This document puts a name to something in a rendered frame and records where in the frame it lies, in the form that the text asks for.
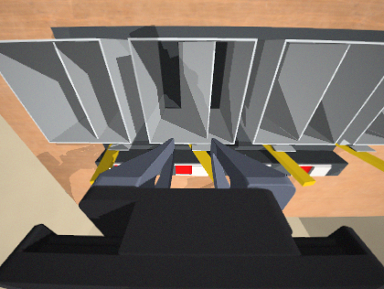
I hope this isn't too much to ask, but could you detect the dark grey board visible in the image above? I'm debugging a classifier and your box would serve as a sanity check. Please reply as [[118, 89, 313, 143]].
[[51, 26, 384, 177]]

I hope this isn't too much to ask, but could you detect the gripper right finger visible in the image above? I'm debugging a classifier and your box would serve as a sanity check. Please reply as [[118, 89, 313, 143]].
[[210, 138, 296, 210]]

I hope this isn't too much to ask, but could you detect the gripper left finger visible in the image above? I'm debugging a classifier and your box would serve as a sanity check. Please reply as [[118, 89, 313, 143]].
[[91, 138, 175, 188]]

